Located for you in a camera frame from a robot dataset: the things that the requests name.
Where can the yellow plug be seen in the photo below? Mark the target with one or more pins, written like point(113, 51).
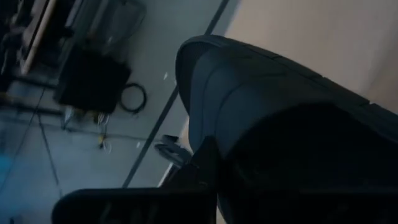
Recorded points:
point(102, 141)

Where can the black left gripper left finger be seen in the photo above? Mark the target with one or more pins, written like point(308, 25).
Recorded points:
point(133, 208)

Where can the wooden-edged workbench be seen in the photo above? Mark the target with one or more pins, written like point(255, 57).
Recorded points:
point(37, 40)

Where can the black rubber slide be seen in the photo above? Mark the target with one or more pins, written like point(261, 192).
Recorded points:
point(248, 93)

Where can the black box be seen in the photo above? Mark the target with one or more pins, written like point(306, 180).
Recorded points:
point(90, 81)

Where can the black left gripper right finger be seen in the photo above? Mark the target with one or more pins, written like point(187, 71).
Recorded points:
point(311, 208)

